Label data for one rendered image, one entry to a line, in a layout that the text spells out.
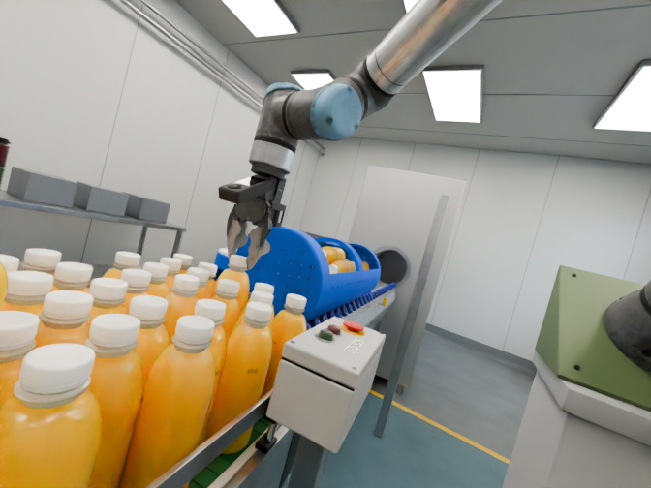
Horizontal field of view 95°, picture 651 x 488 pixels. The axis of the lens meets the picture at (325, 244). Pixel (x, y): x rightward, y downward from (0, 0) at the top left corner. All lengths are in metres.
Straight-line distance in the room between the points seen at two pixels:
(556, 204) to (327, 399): 5.72
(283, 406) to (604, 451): 0.53
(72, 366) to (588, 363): 0.76
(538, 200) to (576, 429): 5.35
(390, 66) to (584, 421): 0.68
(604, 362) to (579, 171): 5.46
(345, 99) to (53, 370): 0.50
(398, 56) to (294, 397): 0.55
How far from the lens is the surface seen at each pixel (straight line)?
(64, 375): 0.28
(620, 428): 0.72
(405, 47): 0.60
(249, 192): 0.58
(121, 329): 0.34
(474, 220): 5.84
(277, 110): 0.63
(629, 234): 6.11
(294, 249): 0.79
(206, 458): 0.44
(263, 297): 0.53
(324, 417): 0.41
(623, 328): 0.80
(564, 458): 0.74
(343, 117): 0.57
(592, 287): 0.90
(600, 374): 0.76
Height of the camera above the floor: 1.24
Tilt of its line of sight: 2 degrees down
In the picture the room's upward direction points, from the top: 15 degrees clockwise
